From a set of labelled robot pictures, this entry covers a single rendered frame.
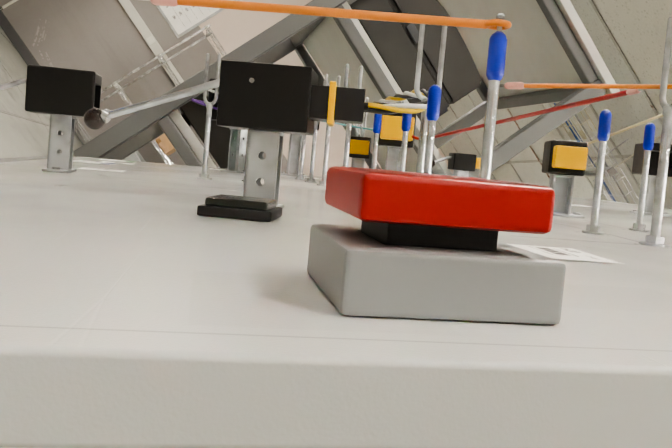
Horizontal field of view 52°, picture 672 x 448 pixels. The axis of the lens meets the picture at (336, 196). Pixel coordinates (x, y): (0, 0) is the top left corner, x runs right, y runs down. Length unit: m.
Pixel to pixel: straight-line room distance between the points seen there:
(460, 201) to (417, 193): 0.01
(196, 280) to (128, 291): 0.02
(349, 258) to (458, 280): 0.03
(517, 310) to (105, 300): 0.10
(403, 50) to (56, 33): 6.83
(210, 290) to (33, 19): 8.05
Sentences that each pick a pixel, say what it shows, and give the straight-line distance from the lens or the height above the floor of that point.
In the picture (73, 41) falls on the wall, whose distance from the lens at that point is 8.09.
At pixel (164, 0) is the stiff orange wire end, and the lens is 0.34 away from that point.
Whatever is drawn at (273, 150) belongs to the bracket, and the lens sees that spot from 0.44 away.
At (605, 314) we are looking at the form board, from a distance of 0.21.
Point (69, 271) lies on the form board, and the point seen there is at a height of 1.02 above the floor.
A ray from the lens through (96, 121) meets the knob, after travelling 0.47.
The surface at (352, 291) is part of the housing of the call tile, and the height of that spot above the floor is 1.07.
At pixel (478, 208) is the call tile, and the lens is 0.17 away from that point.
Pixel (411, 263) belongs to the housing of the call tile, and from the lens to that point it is 0.16.
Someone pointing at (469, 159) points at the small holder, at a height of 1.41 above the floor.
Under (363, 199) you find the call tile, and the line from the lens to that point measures 0.16.
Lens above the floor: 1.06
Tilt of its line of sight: 7 degrees up
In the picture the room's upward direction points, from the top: 56 degrees clockwise
